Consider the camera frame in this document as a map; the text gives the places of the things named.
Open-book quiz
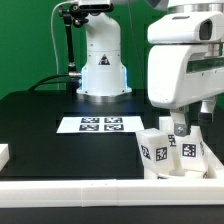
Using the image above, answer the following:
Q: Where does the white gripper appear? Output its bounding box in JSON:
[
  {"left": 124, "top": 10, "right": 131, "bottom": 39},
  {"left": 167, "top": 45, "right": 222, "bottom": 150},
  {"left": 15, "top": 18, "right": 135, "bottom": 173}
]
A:
[{"left": 148, "top": 45, "right": 224, "bottom": 137}]

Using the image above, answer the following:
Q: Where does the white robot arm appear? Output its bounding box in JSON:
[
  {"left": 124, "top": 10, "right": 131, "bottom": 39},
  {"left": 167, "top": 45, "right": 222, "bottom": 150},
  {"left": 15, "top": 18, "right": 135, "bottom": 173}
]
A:
[{"left": 78, "top": 0, "right": 224, "bottom": 136}]

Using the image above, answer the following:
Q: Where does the white U-shaped fence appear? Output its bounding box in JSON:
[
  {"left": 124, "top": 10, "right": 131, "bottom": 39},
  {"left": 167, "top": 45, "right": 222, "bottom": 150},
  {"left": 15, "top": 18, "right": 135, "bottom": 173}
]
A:
[{"left": 0, "top": 141, "right": 224, "bottom": 209}]

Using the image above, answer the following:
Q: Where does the white marker sheet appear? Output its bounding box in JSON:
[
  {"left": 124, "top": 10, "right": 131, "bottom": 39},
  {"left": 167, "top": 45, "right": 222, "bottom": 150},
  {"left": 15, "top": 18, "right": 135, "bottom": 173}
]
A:
[{"left": 57, "top": 116, "right": 144, "bottom": 134}]

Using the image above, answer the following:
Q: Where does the black cable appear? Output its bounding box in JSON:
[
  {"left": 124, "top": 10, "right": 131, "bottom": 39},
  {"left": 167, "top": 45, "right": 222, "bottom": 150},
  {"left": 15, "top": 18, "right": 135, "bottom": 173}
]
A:
[{"left": 27, "top": 73, "right": 82, "bottom": 92}]

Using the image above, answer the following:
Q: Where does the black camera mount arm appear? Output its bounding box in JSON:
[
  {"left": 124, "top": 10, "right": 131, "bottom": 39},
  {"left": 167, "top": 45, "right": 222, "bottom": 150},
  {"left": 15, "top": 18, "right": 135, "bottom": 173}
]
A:
[{"left": 59, "top": 4, "right": 88, "bottom": 74}]

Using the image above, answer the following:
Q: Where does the white cable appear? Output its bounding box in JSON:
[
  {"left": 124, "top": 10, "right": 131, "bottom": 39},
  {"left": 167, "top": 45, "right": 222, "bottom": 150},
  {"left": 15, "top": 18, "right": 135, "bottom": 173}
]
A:
[{"left": 50, "top": 0, "right": 80, "bottom": 91}]

